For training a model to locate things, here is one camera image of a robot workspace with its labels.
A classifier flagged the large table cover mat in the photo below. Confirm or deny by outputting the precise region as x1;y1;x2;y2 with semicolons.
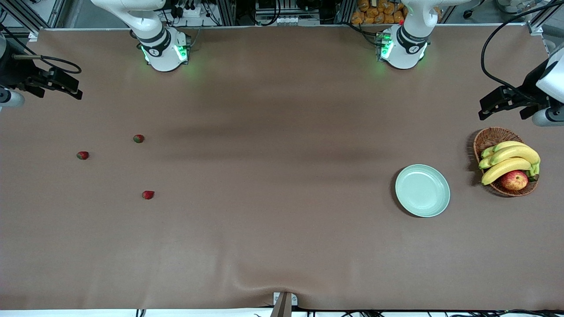
0;26;564;311

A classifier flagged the pale green round plate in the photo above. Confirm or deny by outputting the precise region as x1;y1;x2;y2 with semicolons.
395;164;451;218

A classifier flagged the yellow banana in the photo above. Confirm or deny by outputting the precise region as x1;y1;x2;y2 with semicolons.
490;145;541;166
493;141;528;153
481;158;532;186

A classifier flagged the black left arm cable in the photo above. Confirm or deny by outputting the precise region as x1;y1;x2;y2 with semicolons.
480;0;564;104

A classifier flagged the red apple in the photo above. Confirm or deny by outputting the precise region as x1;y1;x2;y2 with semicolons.
501;170;529;192

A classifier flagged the bag of orange bread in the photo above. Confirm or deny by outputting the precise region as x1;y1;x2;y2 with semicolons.
351;0;408;25

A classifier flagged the white power strip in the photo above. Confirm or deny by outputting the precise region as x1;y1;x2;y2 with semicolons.
170;5;204;19

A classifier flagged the white terminal block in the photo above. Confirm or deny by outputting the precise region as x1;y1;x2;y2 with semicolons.
272;16;321;26

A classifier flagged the brown wicker basket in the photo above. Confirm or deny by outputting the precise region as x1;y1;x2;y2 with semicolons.
473;127;539;197

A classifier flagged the aluminium frame corner bar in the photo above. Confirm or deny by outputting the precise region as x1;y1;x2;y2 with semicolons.
527;0;557;36

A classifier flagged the metal table edge bracket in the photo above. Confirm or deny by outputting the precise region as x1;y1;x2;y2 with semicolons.
270;291;298;317

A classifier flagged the aluminium frame post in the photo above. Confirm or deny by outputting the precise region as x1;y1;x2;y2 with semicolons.
216;0;237;26
336;0;356;25
49;0;67;28

